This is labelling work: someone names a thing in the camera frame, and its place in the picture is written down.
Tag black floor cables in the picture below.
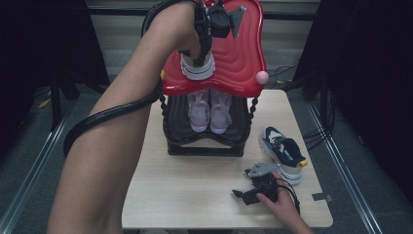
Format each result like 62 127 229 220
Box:
269 64 331 152

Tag grey tape piece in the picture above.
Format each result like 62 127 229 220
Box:
312 192 334 203

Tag person's right hand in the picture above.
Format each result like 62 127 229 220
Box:
256 172 301 226

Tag metal floor rail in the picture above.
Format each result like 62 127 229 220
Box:
306 102 386 234
0 106 76 234

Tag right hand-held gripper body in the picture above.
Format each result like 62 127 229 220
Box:
244 162 281 203

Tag navy and white sneaker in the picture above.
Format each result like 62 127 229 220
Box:
179 50 216 82
258 126 309 186

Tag person's left hand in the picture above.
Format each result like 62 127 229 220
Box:
152 1 203 59

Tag black metal stand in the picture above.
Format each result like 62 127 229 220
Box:
48 72 81 133

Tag dark curtain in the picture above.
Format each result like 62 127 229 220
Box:
291 0 413 207
0 0 110 158

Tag red and black shoe rack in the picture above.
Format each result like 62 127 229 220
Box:
160 0 271 158

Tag yellow tape strip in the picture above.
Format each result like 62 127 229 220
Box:
37 93 53 110

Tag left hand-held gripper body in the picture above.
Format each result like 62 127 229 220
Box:
193 0 246 61

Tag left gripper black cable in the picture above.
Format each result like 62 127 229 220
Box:
62 0 197 159

